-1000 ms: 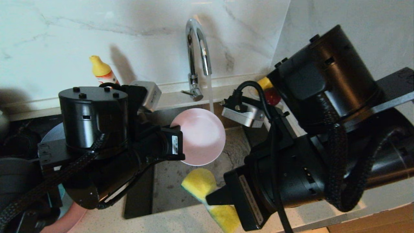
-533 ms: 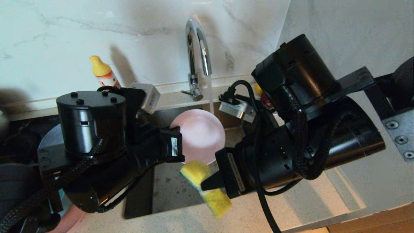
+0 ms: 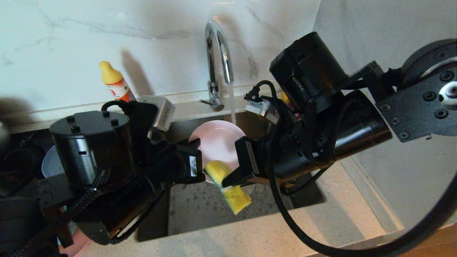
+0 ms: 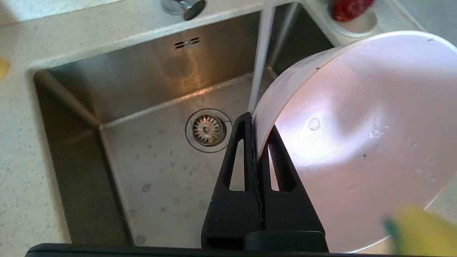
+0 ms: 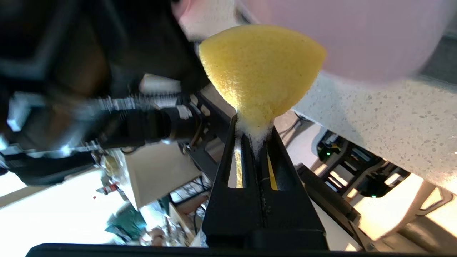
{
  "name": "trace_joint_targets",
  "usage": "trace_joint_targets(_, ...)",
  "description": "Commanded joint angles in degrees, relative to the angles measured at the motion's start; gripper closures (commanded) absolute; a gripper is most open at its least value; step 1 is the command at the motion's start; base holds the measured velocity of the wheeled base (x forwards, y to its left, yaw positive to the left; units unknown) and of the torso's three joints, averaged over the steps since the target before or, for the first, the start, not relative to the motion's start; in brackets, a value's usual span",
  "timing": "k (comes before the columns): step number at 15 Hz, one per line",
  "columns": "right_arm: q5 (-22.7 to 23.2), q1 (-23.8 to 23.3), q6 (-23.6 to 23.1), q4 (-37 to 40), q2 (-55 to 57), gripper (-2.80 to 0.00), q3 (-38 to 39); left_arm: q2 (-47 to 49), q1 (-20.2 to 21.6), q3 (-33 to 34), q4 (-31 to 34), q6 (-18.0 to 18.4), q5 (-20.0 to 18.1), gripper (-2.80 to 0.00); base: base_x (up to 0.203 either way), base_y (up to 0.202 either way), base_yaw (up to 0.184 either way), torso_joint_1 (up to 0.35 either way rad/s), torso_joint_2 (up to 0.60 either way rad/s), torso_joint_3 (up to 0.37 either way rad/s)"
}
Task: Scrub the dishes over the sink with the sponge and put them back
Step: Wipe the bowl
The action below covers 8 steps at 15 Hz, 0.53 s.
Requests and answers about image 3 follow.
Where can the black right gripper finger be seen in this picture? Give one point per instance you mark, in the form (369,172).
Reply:
(235,177)

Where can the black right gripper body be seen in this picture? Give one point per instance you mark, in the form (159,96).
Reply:
(278,157)

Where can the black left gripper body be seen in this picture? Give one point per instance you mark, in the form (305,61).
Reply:
(178,166)

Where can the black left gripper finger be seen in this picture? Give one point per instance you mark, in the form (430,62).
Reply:
(191,145)

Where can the yellow green sponge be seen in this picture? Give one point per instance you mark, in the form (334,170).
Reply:
(234,198)

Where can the pale pink bowl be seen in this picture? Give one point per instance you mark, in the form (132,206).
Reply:
(217,142)

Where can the chrome gooseneck faucet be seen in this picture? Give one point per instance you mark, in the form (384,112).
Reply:
(213,53)

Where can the orange dish soap bottle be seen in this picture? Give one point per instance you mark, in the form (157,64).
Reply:
(116,84)

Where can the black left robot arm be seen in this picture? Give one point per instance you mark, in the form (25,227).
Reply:
(93,150)

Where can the stainless steel sink basin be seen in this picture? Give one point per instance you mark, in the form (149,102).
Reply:
(200,210)

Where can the yellow pear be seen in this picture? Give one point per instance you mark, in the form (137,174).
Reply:
(285,98)

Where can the blue grey plate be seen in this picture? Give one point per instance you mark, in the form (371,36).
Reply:
(53,160)

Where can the pink plate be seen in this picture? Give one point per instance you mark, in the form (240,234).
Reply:
(76,246)

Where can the black induction cooktop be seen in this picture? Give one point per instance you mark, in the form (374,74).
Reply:
(21,142)

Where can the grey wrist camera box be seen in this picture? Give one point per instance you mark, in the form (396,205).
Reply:
(160,112)
(262,107)

